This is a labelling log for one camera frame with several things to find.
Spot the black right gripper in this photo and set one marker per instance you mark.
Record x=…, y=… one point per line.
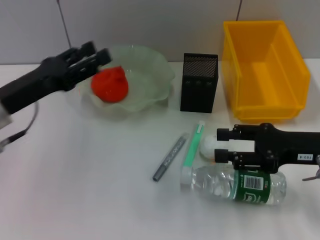
x=287, y=147

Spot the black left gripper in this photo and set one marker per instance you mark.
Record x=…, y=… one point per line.
x=37, y=82

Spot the white paper ball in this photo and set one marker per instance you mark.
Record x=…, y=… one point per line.
x=207, y=147

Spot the green pen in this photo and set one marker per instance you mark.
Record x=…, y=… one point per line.
x=193, y=147

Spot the orange fruit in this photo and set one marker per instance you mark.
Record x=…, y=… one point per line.
x=110, y=85

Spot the clear water bottle green label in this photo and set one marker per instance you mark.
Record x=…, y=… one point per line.
x=212, y=185

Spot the grey marker pen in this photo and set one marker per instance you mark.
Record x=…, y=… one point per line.
x=172, y=155

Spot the black mesh pen holder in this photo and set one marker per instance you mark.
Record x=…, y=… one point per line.
x=198, y=95

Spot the green glass fruit plate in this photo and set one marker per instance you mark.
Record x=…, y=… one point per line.
x=147, y=80

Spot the yellow plastic bin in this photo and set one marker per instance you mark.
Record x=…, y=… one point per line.
x=267, y=75

